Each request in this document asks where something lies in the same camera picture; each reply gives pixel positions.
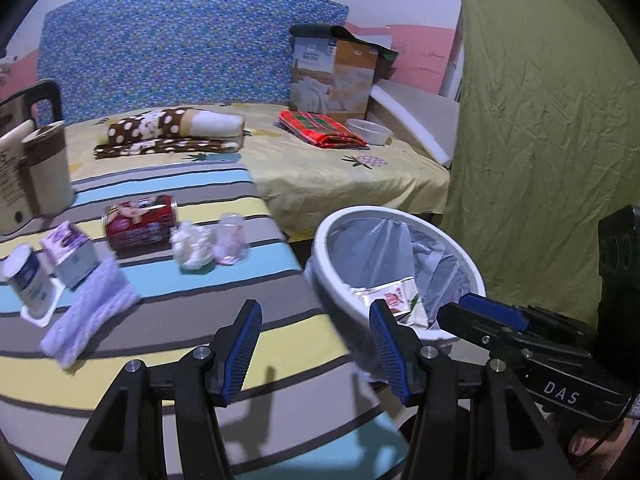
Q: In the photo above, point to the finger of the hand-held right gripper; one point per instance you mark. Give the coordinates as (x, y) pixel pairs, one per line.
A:
(495, 312)
(475, 330)

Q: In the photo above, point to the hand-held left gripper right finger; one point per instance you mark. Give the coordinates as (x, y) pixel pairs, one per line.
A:
(387, 350)

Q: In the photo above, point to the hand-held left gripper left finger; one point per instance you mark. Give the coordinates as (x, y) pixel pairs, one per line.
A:
(242, 345)

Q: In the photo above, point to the white snack wrapper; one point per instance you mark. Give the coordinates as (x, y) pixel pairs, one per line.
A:
(395, 295)

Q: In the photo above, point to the white trash bin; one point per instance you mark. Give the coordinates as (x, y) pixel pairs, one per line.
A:
(327, 280)

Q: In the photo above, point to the clear plastic cup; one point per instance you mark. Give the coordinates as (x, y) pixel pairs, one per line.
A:
(230, 240)

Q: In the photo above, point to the white tissue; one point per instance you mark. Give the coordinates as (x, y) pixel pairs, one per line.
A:
(192, 247)

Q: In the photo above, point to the clear bin liner bag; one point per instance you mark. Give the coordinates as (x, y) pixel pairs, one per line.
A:
(390, 240)

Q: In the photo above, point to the red drink can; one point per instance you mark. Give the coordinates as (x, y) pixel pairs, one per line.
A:
(140, 222)

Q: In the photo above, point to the purple foam net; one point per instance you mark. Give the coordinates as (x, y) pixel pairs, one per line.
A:
(85, 315)

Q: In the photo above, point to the small purple white carton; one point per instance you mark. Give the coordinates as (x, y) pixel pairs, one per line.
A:
(70, 255)

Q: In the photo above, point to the white yogurt cup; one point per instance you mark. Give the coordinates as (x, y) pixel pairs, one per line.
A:
(30, 280)

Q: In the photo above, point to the person's right hand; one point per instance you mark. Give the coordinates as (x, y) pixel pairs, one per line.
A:
(595, 455)

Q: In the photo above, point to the striped tablecloth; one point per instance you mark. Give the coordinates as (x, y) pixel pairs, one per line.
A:
(175, 310)

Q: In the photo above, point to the yellow bed sheet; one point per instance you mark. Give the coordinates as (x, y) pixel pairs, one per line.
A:
(325, 185)

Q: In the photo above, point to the green curtain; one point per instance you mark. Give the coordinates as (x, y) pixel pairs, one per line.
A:
(540, 110)

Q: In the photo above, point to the white foam board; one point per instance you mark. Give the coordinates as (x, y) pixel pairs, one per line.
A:
(420, 115)

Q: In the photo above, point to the white bowl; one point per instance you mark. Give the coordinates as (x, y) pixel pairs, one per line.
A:
(372, 135)

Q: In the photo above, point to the red plaid cloth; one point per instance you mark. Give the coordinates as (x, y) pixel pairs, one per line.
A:
(320, 130)

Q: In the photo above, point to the brown polka-dot blanket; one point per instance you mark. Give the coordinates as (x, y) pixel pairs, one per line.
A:
(140, 127)

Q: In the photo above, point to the beige brown insulated mug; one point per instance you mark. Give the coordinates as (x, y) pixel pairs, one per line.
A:
(47, 175)

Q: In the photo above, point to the printed cardboard box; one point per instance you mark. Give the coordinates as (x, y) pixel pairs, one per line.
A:
(330, 80)

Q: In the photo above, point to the beige electric kettle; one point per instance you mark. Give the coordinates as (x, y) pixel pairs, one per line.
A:
(10, 175)

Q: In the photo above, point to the blue floral headboard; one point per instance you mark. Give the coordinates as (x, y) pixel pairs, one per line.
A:
(175, 50)

